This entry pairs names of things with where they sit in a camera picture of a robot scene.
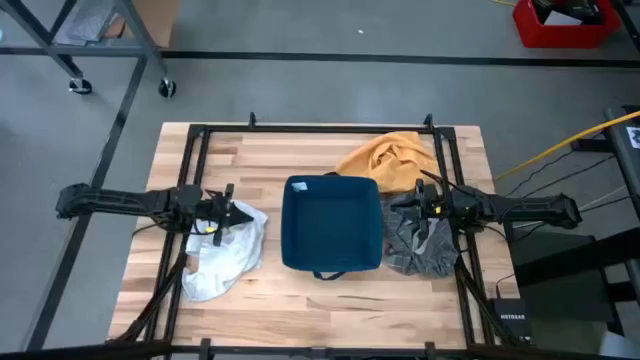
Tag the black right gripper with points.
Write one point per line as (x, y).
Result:
(435, 207)

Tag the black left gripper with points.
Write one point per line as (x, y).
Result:
(212, 207)

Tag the white checked towel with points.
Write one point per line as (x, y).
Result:
(225, 260)

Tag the orange yellow towel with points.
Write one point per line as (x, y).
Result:
(390, 160)

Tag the navy blue fabric bin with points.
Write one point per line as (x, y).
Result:
(330, 225)

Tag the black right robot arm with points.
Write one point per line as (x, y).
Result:
(520, 207)

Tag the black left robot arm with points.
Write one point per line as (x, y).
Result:
(125, 200)

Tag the grey checked towel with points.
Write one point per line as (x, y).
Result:
(415, 250)

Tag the black side desk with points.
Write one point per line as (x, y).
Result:
(560, 260)

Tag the grey metal wheeled cart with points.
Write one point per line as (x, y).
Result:
(141, 35)

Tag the brown cardboard box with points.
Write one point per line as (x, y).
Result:
(160, 20)

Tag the black metal beam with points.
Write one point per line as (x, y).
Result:
(622, 165)

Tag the red plastic bin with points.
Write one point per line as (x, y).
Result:
(565, 36)

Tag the white printed marker tag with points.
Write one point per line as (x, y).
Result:
(635, 137)

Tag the white paper sheet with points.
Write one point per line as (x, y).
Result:
(560, 19)

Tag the grey wrapped package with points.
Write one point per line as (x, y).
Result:
(90, 22)

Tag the black device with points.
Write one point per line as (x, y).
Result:
(580, 7)

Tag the black metal table frame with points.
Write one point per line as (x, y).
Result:
(325, 129)

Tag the black Netgear network switch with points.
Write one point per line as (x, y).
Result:
(510, 320)

